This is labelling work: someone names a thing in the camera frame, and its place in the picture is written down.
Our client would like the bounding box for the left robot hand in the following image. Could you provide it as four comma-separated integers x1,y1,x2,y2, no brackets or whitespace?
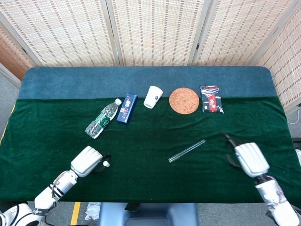
70,145,111,178

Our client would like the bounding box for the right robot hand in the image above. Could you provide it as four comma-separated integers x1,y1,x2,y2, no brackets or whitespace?
220,131,270,178

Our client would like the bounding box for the clear glass test tube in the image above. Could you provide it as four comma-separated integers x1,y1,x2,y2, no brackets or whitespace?
168,139,206,164

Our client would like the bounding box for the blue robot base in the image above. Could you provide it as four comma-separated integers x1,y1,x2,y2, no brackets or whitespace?
98,202,199,226

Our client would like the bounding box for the clear green-labelled water bottle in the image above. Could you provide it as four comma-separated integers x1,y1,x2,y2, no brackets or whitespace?
85,98,122,139

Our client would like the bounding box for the crumpled white cloth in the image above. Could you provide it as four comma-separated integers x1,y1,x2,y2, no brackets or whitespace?
84,202,102,221

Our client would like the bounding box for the blue floral cardboard box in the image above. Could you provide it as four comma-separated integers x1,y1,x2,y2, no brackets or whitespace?
116,93,139,125

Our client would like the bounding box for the green velvet table cloth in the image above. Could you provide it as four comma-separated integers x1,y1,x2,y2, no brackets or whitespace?
0,96,301,203

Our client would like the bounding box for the black and red snack packet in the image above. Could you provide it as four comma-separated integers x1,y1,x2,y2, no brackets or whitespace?
199,85,224,114

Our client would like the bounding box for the blue table cover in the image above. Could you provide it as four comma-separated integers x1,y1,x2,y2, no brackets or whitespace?
18,65,277,101

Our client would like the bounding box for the round woven rattan coaster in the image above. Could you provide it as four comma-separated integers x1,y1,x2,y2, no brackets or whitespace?
169,87,200,115

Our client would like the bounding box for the white paper cup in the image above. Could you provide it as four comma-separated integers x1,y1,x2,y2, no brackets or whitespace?
143,85,164,109

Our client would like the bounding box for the woven bamboo folding screen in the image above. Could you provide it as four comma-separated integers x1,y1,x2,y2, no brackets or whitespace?
0,0,301,113

